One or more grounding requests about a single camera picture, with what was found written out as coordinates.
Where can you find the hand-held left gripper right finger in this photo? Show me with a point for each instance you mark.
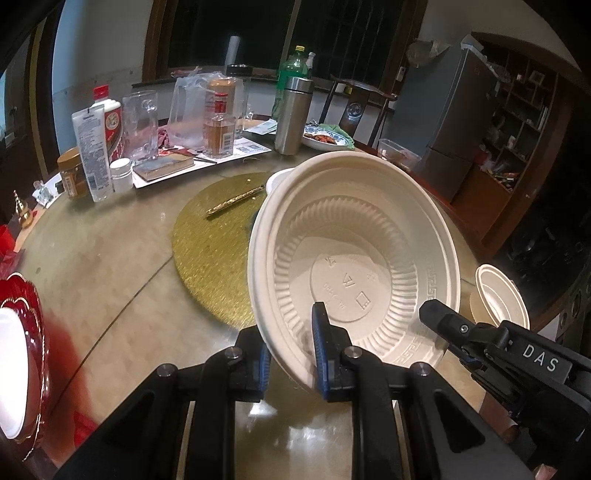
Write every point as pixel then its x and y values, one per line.
pixel 321 350

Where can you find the dark wooden sideboard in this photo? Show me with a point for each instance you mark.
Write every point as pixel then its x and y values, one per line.
pixel 18 161

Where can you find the grey refrigerator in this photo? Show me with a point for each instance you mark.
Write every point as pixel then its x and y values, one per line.
pixel 443 115

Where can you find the dark framed window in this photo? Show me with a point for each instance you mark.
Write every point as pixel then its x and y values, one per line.
pixel 258 32

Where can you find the amber liquor bottle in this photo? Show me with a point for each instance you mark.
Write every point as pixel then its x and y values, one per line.
pixel 220 120

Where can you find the white printed paper sheet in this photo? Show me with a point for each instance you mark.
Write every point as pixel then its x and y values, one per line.
pixel 249 147

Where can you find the clear plastic box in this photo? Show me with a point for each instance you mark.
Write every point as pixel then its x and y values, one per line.
pixel 397 154

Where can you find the gold gourd ornament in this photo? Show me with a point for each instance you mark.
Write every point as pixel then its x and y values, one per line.
pixel 23 210

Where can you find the clear film roll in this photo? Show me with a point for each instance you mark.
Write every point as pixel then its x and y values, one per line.
pixel 233 55

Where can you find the patterned plate of food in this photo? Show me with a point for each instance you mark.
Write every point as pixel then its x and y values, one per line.
pixel 325 138

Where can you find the white liquor bottle red cap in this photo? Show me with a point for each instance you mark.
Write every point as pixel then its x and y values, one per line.
pixel 113 127

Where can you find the red plate with gold lettering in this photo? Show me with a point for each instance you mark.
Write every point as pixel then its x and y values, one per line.
pixel 46 364

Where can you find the clear plastic bag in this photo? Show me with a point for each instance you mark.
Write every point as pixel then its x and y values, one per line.
pixel 184 115

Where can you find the white paper packet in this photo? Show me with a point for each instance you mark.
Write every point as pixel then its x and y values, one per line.
pixel 261 127

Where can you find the stainless steel thermos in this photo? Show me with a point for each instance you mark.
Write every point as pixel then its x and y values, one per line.
pixel 293 117

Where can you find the clear glass mug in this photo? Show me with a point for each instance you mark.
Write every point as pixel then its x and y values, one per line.
pixel 141 124

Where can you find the brown book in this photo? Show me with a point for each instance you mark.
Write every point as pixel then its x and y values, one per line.
pixel 161 167

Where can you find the gold round turntable disc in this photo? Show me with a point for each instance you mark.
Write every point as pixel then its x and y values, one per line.
pixel 207 258

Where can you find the small white pill bottle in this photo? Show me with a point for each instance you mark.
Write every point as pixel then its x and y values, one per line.
pixel 121 175

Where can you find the gold patterned stick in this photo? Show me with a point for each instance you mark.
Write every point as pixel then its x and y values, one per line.
pixel 233 201

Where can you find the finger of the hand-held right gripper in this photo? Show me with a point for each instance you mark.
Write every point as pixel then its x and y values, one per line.
pixel 466 362
pixel 443 321

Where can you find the green soda bottle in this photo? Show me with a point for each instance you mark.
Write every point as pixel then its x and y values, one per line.
pixel 288 74

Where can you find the white foam bowl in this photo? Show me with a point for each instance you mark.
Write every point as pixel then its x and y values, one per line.
pixel 9 369
pixel 277 181

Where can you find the white squeeze tube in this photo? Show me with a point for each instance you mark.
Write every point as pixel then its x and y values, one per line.
pixel 92 152

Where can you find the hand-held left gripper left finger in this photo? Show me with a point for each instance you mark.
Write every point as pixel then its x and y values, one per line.
pixel 221 369

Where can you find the dark wooden chair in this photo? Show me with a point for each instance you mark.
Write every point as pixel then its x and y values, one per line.
pixel 355 110

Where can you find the small cream plastic bowl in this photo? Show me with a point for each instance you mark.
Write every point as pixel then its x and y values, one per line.
pixel 498 295

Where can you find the brown jar with tan lid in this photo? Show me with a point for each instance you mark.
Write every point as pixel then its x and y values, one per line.
pixel 71 173

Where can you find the dark wooden shelf unit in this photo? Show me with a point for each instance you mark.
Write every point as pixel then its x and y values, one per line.
pixel 521 115

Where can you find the large cream plastic bowl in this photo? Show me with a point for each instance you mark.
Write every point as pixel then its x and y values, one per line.
pixel 351 258

